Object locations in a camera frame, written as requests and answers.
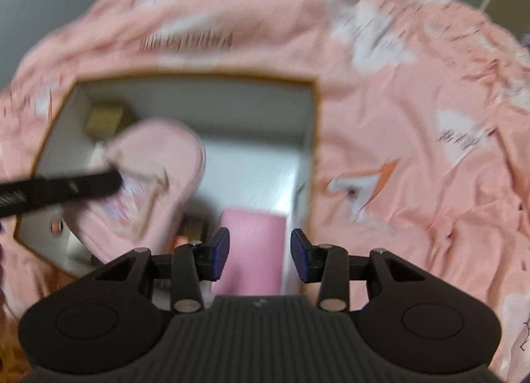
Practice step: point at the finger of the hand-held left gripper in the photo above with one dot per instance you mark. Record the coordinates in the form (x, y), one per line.
(62, 189)

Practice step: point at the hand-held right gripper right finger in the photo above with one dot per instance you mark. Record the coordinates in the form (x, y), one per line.
(300, 254)

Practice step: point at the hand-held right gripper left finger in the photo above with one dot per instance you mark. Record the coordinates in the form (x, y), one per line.
(221, 252)

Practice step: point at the pink box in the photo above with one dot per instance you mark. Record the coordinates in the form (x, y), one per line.
(252, 250)

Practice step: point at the olive brown small box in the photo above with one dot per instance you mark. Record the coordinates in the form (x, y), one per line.
(103, 120)

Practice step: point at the pink fabric pouch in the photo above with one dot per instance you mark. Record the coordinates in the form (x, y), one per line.
(165, 151)

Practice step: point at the orange cardboard box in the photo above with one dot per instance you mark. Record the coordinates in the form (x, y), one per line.
(248, 118)

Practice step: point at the pink printed blanket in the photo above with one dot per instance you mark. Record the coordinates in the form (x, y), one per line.
(414, 118)

